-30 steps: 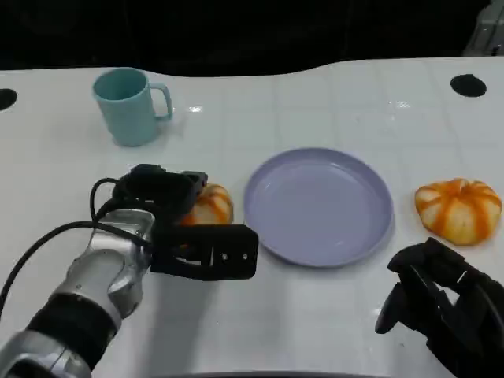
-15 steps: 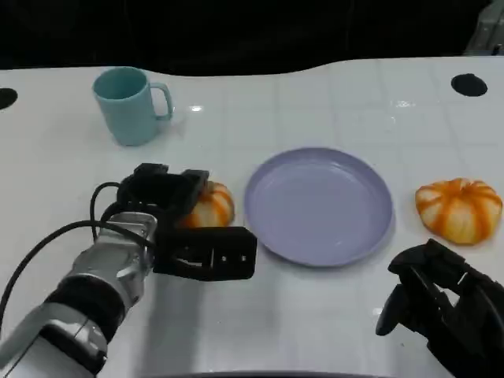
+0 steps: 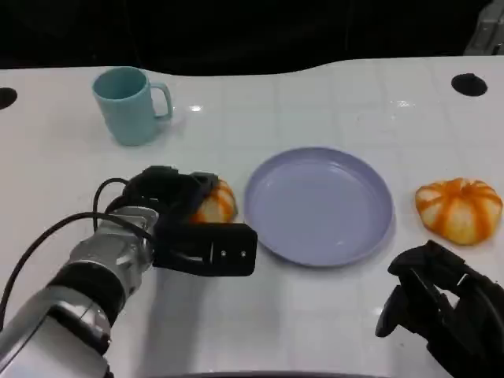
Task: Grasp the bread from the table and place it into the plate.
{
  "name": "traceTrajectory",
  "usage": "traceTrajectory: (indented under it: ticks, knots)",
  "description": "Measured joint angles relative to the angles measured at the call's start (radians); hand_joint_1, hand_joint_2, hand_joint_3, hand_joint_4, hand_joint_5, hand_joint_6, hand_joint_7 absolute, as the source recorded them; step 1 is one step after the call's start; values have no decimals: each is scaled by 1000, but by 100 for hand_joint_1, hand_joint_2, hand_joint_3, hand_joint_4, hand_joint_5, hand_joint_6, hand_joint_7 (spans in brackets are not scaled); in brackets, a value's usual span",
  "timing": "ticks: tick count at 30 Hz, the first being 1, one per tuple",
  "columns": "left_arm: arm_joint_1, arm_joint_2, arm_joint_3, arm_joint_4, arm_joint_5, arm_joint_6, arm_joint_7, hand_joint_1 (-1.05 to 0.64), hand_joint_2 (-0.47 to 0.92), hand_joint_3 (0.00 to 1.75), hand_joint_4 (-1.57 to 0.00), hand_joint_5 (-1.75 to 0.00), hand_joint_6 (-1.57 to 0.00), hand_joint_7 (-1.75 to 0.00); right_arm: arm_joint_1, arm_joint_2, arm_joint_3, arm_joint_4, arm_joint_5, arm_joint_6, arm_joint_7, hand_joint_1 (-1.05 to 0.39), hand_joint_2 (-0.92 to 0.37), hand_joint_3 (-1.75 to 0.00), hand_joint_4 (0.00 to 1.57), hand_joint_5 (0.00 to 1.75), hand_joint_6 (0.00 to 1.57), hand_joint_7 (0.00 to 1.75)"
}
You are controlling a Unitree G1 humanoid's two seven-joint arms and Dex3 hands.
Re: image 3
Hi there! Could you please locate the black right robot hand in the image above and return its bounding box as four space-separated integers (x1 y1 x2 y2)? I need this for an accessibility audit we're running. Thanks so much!
374 239 504 378

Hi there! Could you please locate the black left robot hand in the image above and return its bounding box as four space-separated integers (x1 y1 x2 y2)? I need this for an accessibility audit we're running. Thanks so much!
120 165 221 226

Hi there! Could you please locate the orange white toy bread roll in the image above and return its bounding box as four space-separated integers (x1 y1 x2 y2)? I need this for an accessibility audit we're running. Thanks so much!
192 179 239 224
414 177 504 247

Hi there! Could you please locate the pale green mug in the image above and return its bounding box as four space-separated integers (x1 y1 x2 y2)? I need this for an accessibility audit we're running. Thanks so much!
91 66 174 146

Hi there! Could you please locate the lilac plate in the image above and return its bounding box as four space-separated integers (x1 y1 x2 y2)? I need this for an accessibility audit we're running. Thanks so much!
243 146 395 269

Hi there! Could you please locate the black backdrop cloth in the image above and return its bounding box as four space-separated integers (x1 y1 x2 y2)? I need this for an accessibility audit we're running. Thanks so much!
0 0 504 76

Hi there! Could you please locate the black table grommet hole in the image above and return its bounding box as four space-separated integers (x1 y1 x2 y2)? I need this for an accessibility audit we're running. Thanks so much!
0 87 19 111
450 72 489 96

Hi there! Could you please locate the grey equipment case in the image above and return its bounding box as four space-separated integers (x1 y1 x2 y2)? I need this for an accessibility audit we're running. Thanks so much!
463 0 504 56

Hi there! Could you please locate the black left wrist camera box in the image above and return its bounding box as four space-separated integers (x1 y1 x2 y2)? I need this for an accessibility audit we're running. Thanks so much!
152 222 259 279

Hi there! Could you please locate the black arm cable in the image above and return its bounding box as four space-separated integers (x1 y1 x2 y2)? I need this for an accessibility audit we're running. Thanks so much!
0 212 154 322
94 177 131 233

